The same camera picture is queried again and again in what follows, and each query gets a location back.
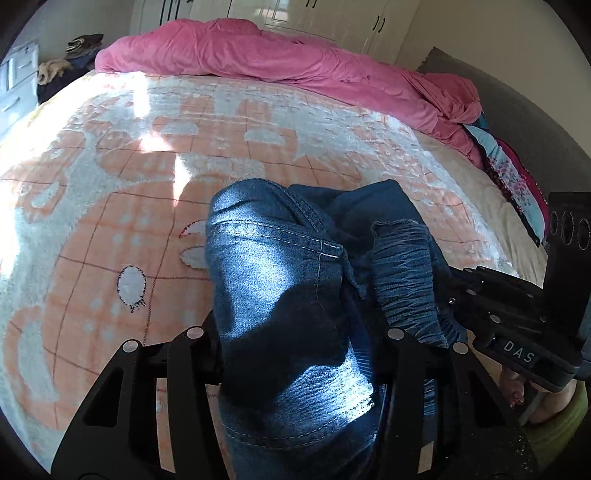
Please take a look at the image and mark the colourful patterned pillow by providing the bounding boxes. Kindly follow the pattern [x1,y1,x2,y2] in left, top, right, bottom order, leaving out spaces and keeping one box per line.
[462,113,553,248]

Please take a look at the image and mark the white wardrobe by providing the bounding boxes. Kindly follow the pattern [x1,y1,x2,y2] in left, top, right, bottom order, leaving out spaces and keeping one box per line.
[129,0,421,70]

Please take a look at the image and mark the pile of clothes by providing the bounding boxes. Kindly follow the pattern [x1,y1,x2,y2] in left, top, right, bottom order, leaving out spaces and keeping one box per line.
[37,33,105,105]

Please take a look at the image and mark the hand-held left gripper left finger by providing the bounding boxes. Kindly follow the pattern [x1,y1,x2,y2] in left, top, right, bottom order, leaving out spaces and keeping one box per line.
[50,318,227,480]

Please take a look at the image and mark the blue denim pants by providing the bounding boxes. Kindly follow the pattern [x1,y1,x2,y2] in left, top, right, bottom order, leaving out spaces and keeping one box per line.
[205,179,468,480]

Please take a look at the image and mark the peach and white printed blanket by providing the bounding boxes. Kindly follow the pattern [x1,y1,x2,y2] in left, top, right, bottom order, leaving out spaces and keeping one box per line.
[0,69,550,462]

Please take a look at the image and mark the pink duvet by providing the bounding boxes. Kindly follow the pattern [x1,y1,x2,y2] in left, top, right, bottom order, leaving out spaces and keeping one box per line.
[95,18,485,168]

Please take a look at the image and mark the white drawer unit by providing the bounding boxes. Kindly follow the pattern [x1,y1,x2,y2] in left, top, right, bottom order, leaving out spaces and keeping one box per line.
[0,39,41,136]

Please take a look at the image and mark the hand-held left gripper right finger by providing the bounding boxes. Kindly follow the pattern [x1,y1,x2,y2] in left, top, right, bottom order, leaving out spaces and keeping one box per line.
[369,327,542,480]

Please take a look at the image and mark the person's right hand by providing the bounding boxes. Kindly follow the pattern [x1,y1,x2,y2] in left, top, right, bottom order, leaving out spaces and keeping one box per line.
[501,367,579,426]

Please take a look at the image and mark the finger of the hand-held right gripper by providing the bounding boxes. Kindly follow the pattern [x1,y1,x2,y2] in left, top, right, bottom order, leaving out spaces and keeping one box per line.
[444,290,546,344]
[449,266,548,315]

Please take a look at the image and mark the grey upholstered headboard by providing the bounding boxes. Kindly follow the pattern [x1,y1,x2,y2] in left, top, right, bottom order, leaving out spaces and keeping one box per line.
[416,46,591,206]

